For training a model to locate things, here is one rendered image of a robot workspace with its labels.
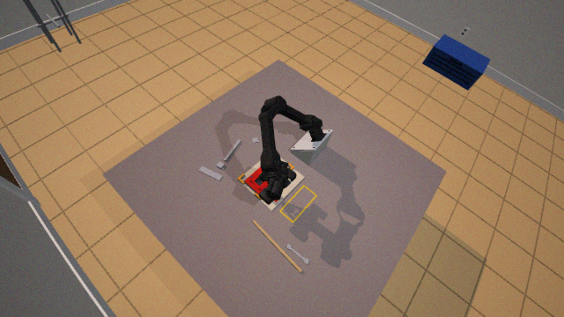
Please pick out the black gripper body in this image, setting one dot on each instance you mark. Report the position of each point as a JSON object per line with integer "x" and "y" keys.
{"x": 291, "y": 175}

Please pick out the tan rectangular post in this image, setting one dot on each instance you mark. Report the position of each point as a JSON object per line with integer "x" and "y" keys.
{"x": 277, "y": 246}

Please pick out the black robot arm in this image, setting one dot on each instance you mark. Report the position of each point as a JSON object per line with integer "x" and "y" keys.
{"x": 275, "y": 171}

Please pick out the grey flat bar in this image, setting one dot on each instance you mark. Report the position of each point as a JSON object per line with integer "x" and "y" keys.
{"x": 209, "y": 172}
{"x": 232, "y": 150}

